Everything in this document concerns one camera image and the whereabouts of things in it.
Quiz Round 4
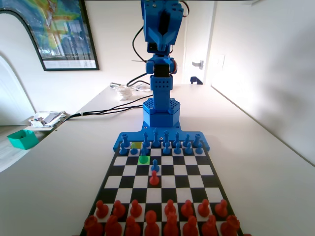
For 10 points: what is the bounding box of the blue base plate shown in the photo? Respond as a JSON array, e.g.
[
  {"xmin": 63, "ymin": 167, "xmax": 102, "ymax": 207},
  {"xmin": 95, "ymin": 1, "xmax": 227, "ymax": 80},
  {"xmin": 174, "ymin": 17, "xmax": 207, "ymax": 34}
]
[{"xmin": 112, "ymin": 126, "xmax": 212, "ymax": 152}]

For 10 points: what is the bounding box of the silver door handle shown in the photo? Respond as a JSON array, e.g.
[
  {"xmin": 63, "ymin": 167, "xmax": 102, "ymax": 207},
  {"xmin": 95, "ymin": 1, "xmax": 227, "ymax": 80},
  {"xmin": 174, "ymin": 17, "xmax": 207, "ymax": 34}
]
[{"xmin": 191, "ymin": 60, "xmax": 205, "ymax": 71}]

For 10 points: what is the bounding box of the white door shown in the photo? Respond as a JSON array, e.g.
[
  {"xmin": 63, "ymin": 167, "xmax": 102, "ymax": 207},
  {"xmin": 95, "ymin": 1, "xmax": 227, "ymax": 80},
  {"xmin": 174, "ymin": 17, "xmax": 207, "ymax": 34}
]
[{"xmin": 183, "ymin": 0, "xmax": 217, "ymax": 86}]

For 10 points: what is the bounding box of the red king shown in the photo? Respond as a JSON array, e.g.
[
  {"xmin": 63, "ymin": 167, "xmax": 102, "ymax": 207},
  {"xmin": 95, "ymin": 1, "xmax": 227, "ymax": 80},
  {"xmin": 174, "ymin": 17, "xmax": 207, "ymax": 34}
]
[{"xmin": 144, "ymin": 210, "xmax": 160, "ymax": 236}]

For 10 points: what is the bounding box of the black and white chessboard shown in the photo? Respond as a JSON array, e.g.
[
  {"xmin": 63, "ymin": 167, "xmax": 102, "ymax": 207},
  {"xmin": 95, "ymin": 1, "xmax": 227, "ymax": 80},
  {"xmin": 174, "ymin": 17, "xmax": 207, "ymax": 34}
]
[{"xmin": 78, "ymin": 141, "xmax": 244, "ymax": 236}]

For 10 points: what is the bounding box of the red queen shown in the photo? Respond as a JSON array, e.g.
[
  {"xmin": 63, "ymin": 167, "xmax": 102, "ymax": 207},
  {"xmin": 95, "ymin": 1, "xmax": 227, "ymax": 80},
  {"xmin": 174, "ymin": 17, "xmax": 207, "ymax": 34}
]
[{"xmin": 163, "ymin": 212, "xmax": 180, "ymax": 236}]

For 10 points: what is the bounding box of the red bishop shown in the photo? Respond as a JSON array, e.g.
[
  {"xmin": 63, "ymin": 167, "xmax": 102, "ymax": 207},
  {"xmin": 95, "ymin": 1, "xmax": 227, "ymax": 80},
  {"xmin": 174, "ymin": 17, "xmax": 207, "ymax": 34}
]
[
  {"xmin": 125, "ymin": 216, "xmax": 141, "ymax": 236},
  {"xmin": 182, "ymin": 215, "xmax": 199, "ymax": 236}
]

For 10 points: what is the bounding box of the green plastic bin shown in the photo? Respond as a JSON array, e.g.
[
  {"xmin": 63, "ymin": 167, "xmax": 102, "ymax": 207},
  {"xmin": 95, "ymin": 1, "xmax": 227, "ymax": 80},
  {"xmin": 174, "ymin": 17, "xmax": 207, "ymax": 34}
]
[{"xmin": 6, "ymin": 129, "xmax": 40, "ymax": 150}]

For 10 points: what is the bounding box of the red knight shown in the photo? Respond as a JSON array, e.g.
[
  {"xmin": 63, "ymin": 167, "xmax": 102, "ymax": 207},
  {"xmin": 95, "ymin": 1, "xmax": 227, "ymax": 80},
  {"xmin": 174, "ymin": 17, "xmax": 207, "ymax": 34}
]
[
  {"xmin": 105, "ymin": 215, "xmax": 123, "ymax": 236},
  {"xmin": 201, "ymin": 215, "xmax": 219, "ymax": 236}
]

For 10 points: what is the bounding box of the red rook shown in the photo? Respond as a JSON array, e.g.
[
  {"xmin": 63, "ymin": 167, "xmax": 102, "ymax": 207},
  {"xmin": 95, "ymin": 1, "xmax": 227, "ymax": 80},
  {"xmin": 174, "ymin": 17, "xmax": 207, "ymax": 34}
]
[
  {"xmin": 83, "ymin": 215, "xmax": 104, "ymax": 236},
  {"xmin": 220, "ymin": 215, "xmax": 241, "ymax": 236}
]

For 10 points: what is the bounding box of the cardboard box with papers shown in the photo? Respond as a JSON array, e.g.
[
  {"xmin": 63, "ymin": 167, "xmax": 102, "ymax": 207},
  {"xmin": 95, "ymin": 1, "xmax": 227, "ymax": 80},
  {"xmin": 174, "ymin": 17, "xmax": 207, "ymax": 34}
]
[{"xmin": 24, "ymin": 110, "xmax": 71, "ymax": 131}]

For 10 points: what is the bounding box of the black framed map poster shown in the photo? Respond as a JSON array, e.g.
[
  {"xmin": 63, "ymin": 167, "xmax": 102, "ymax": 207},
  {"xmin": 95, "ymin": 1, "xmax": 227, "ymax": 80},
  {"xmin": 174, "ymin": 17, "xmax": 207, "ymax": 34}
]
[{"xmin": 0, "ymin": 0, "xmax": 100, "ymax": 72}]

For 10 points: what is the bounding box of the red pawn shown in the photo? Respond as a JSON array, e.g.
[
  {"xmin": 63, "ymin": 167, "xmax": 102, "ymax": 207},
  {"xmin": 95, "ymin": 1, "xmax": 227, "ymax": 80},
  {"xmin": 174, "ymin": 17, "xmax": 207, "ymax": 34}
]
[
  {"xmin": 129, "ymin": 199, "xmax": 143, "ymax": 218},
  {"xmin": 197, "ymin": 199, "xmax": 211, "ymax": 217},
  {"xmin": 181, "ymin": 199, "xmax": 194, "ymax": 218},
  {"xmin": 113, "ymin": 200, "xmax": 126, "ymax": 219},
  {"xmin": 95, "ymin": 200, "xmax": 109, "ymax": 219},
  {"xmin": 215, "ymin": 199, "xmax": 228, "ymax": 218},
  {"xmin": 164, "ymin": 199, "xmax": 177, "ymax": 217},
  {"xmin": 149, "ymin": 170, "xmax": 159, "ymax": 186}
]

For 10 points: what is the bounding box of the blue king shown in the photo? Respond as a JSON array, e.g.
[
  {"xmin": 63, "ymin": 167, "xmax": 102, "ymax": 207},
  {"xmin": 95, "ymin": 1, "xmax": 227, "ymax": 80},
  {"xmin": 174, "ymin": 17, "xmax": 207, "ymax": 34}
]
[{"xmin": 152, "ymin": 127, "xmax": 160, "ymax": 148}]

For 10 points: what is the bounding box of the black cable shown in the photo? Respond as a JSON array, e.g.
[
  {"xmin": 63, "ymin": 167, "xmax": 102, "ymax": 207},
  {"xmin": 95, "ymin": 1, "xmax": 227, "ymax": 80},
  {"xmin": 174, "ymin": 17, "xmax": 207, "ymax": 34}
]
[
  {"xmin": 132, "ymin": 24, "xmax": 148, "ymax": 62},
  {"xmin": 65, "ymin": 94, "xmax": 154, "ymax": 121}
]

